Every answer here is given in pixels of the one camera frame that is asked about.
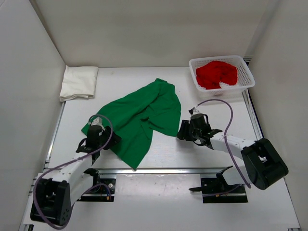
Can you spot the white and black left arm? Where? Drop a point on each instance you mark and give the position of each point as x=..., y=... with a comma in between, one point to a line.
x=56, y=192

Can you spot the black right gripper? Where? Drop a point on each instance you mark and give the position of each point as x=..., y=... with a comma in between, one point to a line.
x=184, y=133

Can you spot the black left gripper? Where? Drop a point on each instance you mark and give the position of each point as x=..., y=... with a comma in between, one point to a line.
x=115, y=139

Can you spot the aluminium left table rail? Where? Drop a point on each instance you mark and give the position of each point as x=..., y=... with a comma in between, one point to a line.
x=54, y=136

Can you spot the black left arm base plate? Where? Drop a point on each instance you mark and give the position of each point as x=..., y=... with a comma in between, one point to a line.
x=102, y=189

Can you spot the green t shirt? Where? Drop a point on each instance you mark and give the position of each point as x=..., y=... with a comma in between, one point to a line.
x=136, y=116

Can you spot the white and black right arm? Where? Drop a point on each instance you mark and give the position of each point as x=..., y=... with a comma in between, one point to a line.
x=262, y=166

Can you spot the white t shirt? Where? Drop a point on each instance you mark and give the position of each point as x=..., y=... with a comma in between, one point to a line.
x=78, y=82

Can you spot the white plastic basket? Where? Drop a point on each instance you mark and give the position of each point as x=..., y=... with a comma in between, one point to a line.
x=245, y=77

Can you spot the aluminium right table rail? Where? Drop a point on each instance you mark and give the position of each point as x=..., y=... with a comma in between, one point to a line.
x=252, y=114

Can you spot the red t shirt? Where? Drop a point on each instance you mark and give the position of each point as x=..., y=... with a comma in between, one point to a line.
x=212, y=74

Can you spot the white front cover board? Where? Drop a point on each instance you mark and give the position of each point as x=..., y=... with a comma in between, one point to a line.
x=165, y=203

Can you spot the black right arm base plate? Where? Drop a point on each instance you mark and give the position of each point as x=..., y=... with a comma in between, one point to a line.
x=217, y=191

